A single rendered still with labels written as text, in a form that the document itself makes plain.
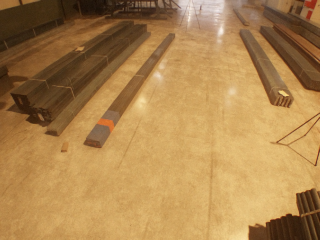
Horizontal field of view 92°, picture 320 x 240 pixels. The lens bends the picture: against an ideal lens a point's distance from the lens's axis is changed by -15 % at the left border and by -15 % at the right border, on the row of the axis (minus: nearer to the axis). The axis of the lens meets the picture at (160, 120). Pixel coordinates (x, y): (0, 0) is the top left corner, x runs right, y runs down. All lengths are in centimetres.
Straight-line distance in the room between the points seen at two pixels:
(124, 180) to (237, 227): 152
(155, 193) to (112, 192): 56
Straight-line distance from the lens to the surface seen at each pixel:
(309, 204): 201
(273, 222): 222
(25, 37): 977
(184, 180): 251
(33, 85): 425
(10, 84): 582
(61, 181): 282
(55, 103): 356
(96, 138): 288
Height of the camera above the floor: 217
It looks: 42 degrees down
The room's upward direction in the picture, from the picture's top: straight up
